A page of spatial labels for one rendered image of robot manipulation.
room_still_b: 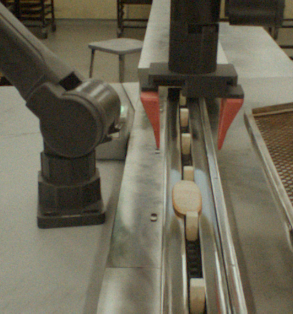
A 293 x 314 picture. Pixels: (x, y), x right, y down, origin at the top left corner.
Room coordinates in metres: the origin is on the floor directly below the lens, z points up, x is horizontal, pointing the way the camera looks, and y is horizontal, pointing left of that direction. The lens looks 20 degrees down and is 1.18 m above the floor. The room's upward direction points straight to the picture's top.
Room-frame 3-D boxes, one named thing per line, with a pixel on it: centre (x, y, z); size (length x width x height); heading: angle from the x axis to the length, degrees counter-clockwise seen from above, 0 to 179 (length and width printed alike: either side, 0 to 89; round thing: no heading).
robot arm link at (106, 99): (0.75, 0.07, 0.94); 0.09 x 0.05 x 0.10; 76
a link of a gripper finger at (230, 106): (0.71, -0.09, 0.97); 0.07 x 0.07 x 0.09; 87
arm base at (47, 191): (0.75, 0.09, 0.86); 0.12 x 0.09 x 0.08; 8
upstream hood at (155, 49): (1.78, -0.12, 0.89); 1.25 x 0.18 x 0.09; 177
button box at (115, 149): (0.96, 0.05, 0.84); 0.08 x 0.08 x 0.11; 87
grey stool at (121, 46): (3.93, 0.12, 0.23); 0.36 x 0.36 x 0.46; 44
